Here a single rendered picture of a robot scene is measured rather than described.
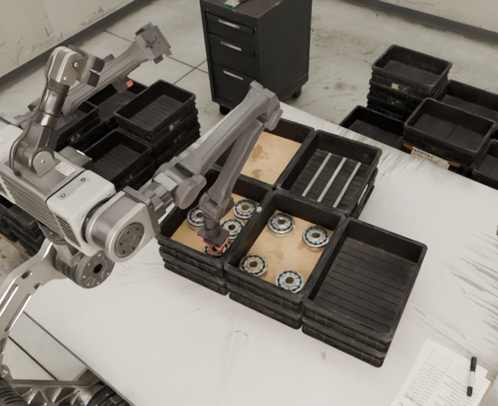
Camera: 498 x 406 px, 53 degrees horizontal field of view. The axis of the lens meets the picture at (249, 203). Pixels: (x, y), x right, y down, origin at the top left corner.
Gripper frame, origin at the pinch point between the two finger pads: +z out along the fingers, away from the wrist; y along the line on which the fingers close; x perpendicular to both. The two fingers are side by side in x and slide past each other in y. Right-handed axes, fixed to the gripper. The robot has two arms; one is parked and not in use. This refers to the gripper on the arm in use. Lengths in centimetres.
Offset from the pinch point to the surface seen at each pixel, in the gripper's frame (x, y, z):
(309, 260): -13.8, -31.3, 3.9
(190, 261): 7.7, 6.4, 3.3
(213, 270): 7.5, -3.9, 2.0
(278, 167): -51, 1, 4
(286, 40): -177, 63, 27
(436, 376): 0, -85, 16
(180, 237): -0.1, 16.9, 4.2
